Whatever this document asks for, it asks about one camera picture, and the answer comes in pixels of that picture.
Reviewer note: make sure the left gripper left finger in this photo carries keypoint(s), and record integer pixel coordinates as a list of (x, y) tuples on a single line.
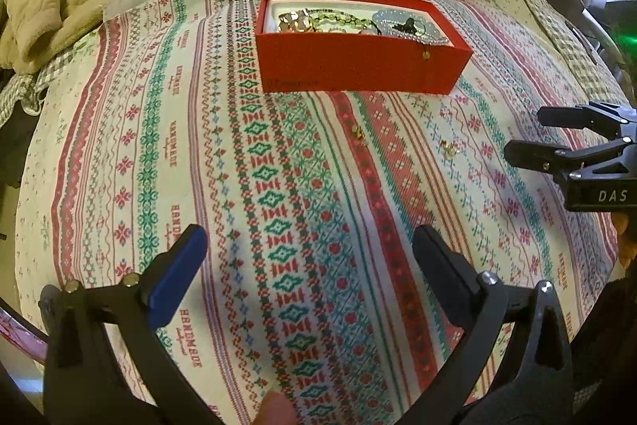
[(169, 275)]

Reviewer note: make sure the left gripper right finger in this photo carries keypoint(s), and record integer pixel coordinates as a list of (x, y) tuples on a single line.
[(449, 275)]

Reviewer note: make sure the black hair clip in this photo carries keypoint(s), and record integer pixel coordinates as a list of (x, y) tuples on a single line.
[(408, 27)]

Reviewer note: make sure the red jewelry box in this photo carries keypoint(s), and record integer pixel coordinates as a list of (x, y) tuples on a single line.
[(313, 45)]

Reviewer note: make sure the patterned knit-print cloth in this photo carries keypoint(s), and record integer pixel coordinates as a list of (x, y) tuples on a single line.
[(310, 285)]

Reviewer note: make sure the left hand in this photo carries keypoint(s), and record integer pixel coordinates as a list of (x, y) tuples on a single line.
[(275, 409)]

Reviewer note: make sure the small gold stud earring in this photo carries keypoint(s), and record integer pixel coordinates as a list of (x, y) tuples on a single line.
[(358, 133)]

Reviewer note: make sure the right hand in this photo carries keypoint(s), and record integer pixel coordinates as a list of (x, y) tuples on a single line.
[(626, 237)]

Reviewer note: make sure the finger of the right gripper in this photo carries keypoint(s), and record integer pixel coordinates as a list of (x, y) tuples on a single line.
[(605, 119), (543, 157)]

